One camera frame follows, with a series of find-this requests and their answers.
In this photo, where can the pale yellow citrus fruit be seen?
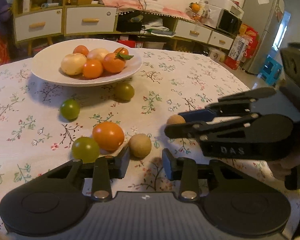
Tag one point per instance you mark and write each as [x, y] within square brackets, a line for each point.
[97, 54]
[73, 64]

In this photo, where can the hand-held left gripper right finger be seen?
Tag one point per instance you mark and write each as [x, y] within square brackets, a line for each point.
[167, 163]

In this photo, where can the black microwave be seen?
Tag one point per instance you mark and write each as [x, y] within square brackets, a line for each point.
[228, 21]

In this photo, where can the olive green tomato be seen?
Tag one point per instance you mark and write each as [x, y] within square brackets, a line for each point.
[124, 91]

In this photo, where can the brown round fruit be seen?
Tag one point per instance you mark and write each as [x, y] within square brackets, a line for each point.
[175, 120]
[140, 145]

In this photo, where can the white drawer wooden cabinet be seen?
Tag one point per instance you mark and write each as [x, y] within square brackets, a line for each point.
[90, 20]
[37, 25]

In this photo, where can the floral tablecloth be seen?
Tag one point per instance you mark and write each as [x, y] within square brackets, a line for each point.
[190, 80]

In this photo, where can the white countertop appliance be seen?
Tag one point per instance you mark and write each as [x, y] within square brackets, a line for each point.
[222, 3]

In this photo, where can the blue plastic stool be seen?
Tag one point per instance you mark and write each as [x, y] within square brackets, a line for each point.
[271, 70]

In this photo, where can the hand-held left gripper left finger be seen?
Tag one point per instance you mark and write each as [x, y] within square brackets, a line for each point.
[125, 162]

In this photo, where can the orange tomato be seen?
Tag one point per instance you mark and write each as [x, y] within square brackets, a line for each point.
[81, 50]
[93, 68]
[121, 51]
[108, 136]

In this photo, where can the fruit stand with oranges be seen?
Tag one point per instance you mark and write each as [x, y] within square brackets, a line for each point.
[195, 11]

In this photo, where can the white printed carton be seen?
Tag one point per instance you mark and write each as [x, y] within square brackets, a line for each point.
[217, 55]

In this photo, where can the purple plush toy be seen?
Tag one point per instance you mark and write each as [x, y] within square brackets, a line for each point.
[0, 12]

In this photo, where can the grey fridge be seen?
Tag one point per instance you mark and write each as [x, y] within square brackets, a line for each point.
[260, 25]

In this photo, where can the pile of folded cloths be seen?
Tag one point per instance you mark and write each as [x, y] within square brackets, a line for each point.
[158, 27]

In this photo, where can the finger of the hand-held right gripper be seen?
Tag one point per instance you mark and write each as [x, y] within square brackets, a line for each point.
[180, 131]
[197, 116]

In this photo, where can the pink tasselled cloth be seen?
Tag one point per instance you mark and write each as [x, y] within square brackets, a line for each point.
[165, 8]

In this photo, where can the person's right hand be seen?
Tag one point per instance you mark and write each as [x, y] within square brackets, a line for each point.
[280, 168]

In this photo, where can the low wooden sideboard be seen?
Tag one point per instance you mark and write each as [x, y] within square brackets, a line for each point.
[190, 32]

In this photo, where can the white blue thermometer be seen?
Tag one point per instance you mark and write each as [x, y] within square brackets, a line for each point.
[50, 5]

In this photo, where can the black bag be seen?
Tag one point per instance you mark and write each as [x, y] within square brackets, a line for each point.
[128, 23]

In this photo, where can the white plate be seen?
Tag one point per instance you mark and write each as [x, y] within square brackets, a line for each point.
[47, 65]

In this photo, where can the small white carton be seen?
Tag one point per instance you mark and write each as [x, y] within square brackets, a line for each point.
[26, 4]

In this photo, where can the stack of snack boxes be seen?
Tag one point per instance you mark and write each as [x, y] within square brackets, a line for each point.
[242, 45]

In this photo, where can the mandarin with green leaf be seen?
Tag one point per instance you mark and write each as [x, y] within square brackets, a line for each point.
[113, 63]

